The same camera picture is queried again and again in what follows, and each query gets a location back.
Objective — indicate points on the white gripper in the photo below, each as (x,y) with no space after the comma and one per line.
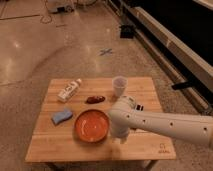
(118,131)

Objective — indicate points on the orange ceramic bowl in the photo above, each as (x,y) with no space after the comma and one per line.
(92,126)

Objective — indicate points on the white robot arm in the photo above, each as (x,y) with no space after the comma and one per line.
(195,129)

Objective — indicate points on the wooden table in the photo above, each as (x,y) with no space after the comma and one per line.
(53,144)

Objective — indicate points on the dark red food item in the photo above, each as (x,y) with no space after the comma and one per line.
(95,99)

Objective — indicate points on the translucent plastic cup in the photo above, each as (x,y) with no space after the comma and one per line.
(119,84)

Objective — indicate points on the blue sponge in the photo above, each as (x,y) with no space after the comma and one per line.
(61,116)

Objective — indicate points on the white plastic bottle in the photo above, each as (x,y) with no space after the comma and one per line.
(65,94)

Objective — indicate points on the black box on floor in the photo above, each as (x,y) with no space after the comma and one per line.
(126,31)

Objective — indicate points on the long grey black bench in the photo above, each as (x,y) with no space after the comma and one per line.
(179,33)

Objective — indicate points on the grey device on floor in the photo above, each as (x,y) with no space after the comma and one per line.
(56,6)

